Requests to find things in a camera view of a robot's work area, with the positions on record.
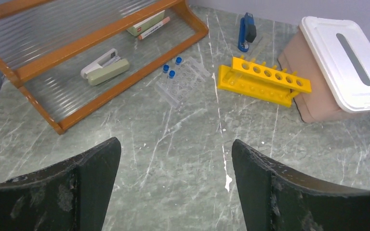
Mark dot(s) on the beige stapler on shelf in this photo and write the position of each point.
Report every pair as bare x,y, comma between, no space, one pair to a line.
107,66

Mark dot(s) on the white marker pen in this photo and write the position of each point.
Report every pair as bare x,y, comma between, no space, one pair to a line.
154,28

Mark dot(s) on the large clear glass test tube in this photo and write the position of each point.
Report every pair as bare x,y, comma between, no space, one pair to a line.
233,77

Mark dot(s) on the pink plastic bin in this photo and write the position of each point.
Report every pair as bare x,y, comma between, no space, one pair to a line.
319,105

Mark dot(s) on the orange wooden shelf rack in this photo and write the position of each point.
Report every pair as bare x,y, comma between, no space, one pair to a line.
44,44

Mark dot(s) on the yellow test tube rack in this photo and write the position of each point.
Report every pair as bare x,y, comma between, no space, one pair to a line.
264,83

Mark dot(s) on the blue capped test tube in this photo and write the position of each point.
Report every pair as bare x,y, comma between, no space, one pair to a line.
166,68

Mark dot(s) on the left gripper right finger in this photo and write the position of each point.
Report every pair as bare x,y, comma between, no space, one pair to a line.
276,197

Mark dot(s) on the metal tray lid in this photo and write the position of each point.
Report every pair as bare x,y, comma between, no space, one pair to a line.
342,52

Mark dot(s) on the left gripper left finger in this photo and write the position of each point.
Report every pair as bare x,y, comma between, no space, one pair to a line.
71,195

